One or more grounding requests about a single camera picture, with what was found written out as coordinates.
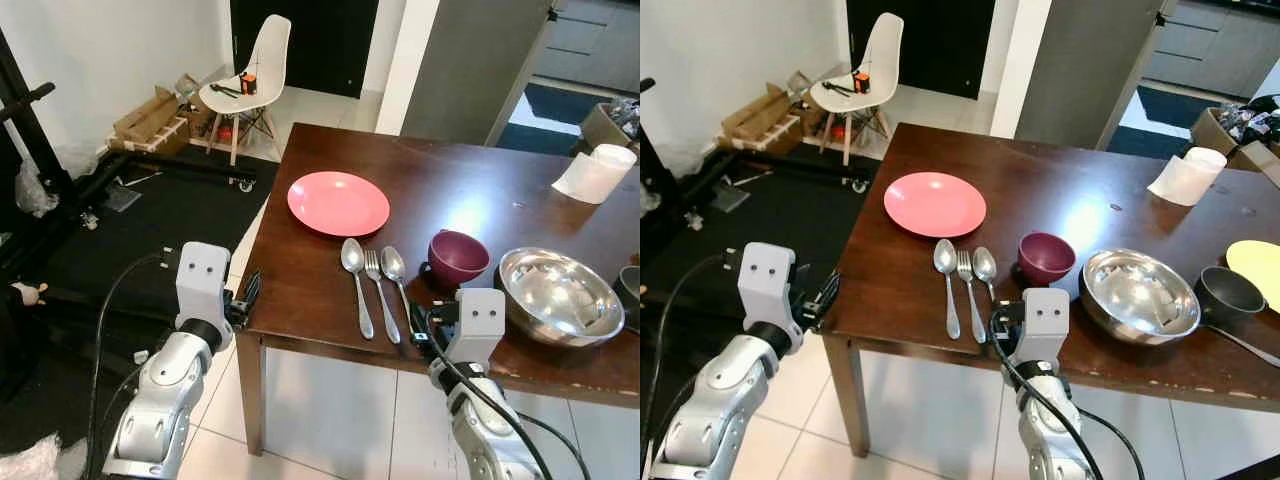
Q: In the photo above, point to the small silver spoon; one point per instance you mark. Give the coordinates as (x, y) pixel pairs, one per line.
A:
(985, 263)
(392, 263)

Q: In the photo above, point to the purple plastic bowl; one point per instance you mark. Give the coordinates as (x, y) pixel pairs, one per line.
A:
(458, 257)
(1046, 257)

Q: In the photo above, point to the dark brown wooden table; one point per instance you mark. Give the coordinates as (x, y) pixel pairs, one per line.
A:
(460, 195)
(1060, 190)

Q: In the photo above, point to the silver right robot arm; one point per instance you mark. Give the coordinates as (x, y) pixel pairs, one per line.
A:
(490, 430)
(1055, 430)

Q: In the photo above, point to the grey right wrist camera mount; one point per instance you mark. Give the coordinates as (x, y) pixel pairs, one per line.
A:
(482, 325)
(1045, 325)

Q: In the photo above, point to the pink round plate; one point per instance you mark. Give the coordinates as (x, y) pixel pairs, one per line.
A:
(338, 204)
(935, 204)

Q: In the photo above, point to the small orange black device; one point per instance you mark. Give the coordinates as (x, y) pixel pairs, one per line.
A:
(248, 83)
(861, 82)

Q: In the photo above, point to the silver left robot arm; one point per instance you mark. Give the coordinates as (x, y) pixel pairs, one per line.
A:
(160, 400)
(720, 400)

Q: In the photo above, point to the black wheeled metal stand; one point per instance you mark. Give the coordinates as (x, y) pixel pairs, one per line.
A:
(150, 168)
(790, 170)

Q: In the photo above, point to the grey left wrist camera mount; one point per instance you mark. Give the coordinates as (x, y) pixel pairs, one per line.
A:
(765, 282)
(203, 280)

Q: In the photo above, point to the dark blue rug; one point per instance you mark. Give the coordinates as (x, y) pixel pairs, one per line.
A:
(1160, 115)
(555, 105)

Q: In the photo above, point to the black door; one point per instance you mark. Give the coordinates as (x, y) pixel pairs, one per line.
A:
(300, 40)
(920, 40)

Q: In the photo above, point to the yellow round plate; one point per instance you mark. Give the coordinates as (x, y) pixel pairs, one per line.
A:
(1260, 272)

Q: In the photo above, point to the white chair with wooden legs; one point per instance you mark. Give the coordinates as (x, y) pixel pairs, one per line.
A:
(262, 60)
(876, 55)

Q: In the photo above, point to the flattened cardboard boxes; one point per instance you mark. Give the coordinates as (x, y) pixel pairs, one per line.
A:
(150, 120)
(757, 115)

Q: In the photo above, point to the black floor mat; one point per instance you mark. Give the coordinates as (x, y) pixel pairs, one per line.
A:
(150, 235)
(740, 235)

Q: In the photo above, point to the cardboard box of clutter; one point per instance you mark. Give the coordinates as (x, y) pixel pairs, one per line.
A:
(612, 122)
(1240, 130)

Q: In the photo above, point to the silver fork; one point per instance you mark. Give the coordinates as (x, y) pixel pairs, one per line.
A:
(966, 270)
(375, 270)

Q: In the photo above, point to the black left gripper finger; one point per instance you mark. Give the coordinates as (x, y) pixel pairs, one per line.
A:
(830, 284)
(254, 283)
(826, 306)
(252, 305)

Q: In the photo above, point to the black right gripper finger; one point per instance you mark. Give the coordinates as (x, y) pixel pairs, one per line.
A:
(422, 337)
(998, 338)
(996, 316)
(418, 314)

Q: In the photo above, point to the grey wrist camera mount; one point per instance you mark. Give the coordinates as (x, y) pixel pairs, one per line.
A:
(482, 325)
(1045, 325)
(765, 282)
(203, 280)

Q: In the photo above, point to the clear plastic bag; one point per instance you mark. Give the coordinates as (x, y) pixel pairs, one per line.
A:
(650, 195)
(35, 190)

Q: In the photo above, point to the large silver spoon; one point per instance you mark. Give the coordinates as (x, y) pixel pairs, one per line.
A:
(352, 256)
(945, 257)

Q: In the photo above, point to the stainless steel bowl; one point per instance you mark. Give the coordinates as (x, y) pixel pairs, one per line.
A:
(560, 297)
(1138, 295)

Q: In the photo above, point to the grey door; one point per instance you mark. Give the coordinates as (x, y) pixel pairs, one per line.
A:
(1085, 65)
(470, 65)

